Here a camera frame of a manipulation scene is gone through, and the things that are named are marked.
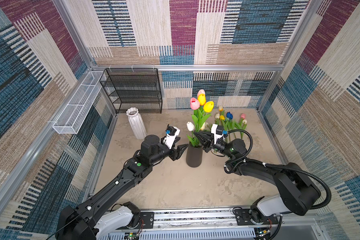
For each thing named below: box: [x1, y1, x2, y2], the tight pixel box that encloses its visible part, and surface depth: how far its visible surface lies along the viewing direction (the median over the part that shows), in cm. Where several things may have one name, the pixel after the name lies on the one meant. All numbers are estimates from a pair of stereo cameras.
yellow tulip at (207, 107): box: [200, 101, 214, 131], surface depth 57 cm
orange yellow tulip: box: [197, 93, 206, 121], surface depth 57 cm
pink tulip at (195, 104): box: [190, 97, 201, 132], surface depth 56 cm
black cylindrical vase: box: [186, 141, 203, 168], surface depth 93 cm
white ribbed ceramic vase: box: [126, 107, 148, 140], surface depth 92 cm
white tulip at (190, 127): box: [186, 121, 195, 138], surface depth 72 cm
